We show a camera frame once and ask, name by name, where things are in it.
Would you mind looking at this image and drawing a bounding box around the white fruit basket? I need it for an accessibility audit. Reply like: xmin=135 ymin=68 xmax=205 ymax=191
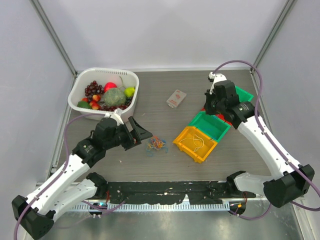
xmin=68 ymin=67 xmax=140 ymax=123

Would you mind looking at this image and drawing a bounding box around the red plastic bin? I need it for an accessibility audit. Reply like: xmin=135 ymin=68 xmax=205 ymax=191
xmin=215 ymin=113 xmax=232 ymax=126

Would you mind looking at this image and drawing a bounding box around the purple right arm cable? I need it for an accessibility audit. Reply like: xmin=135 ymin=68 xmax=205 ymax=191
xmin=211 ymin=59 xmax=320 ymax=221

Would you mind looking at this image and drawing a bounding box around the orange cable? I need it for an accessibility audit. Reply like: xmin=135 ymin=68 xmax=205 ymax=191
xmin=147 ymin=136 xmax=166 ymax=151

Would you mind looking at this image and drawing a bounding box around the green melon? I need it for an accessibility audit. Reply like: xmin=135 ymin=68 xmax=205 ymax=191
xmin=103 ymin=88 xmax=127 ymax=107

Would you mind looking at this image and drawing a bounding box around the aluminium frame post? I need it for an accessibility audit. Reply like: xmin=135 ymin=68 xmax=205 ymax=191
xmin=29 ymin=0 xmax=78 ymax=77
xmin=249 ymin=0 xmax=298 ymax=75

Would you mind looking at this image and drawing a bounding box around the green plastic bin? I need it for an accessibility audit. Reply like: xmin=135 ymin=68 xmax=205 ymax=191
xmin=188 ymin=111 xmax=231 ymax=143
xmin=235 ymin=86 xmax=254 ymax=103

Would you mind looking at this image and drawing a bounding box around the green pear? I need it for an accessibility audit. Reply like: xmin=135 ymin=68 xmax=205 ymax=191
xmin=124 ymin=87 xmax=136 ymax=98

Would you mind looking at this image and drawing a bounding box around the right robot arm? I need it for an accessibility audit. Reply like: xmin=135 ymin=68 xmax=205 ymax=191
xmin=204 ymin=79 xmax=315 ymax=208

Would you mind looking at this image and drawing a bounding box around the blue cable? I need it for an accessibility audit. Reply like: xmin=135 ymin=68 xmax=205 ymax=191
xmin=145 ymin=136 xmax=169 ymax=158

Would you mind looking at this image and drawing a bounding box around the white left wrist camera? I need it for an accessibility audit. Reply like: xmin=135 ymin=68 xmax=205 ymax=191
xmin=104 ymin=108 xmax=124 ymax=126

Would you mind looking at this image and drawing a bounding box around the red apple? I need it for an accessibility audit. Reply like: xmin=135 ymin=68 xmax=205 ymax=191
xmin=104 ymin=82 xmax=117 ymax=93

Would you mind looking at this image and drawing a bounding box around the white slotted cable duct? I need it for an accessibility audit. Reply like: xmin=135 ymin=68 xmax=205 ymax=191
xmin=68 ymin=201 xmax=230 ymax=213

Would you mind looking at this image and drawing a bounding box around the yellow plastic bin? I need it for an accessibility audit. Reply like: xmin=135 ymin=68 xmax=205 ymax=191
xmin=173 ymin=126 xmax=218 ymax=164

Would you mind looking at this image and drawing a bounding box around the dark red grape bunch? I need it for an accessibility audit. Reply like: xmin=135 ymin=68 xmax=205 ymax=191
xmin=84 ymin=80 xmax=105 ymax=97

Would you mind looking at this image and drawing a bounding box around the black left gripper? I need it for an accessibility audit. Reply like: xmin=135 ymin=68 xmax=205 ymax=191
xmin=104 ymin=116 xmax=152 ymax=150

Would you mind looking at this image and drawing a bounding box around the white cable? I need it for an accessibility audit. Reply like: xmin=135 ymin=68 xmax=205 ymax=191
xmin=180 ymin=133 xmax=205 ymax=153

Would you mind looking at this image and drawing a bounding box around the near green plastic bin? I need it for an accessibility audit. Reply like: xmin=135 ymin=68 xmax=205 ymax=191
xmin=188 ymin=111 xmax=231 ymax=143

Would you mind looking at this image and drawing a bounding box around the aluminium frame post left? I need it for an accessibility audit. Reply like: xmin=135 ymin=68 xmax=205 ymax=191
xmin=29 ymin=0 xmax=78 ymax=77

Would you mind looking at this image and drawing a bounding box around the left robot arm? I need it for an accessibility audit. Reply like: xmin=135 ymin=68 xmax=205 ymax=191
xmin=11 ymin=112 xmax=153 ymax=240

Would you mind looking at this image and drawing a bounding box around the aluminium frame post right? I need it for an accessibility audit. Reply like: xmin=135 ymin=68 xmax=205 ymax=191
xmin=249 ymin=0 xmax=298 ymax=75

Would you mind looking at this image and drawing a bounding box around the grey card box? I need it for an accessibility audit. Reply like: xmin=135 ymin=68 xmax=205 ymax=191
xmin=166 ymin=89 xmax=187 ymax=109

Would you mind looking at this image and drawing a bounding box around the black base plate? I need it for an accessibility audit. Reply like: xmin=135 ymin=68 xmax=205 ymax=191
xmin=106 ymin=180 xmax=256 ymax=205

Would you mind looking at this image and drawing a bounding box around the far green plastic bin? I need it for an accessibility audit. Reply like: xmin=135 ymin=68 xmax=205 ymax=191
xmin=235 ymin=86 xmax=254 ymax=103

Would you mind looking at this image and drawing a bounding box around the green lime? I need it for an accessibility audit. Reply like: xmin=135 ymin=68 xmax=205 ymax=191
xmin=77 ymin=101 xmax=92 ymax=109

